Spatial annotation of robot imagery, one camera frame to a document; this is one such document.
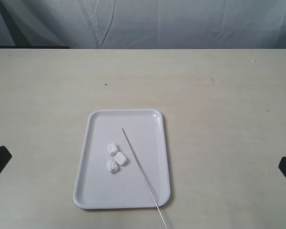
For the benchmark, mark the white marshmallow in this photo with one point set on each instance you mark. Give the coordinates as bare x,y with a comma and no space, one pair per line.
120,159
112,149
112,166

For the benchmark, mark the thin metal skewer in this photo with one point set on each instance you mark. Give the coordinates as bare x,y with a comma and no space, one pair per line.
145,179

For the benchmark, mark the white plastic tray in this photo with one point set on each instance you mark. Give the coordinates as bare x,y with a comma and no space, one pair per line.
97,188

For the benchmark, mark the white backdrop cloth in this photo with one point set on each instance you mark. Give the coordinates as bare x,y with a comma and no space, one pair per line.
143,24

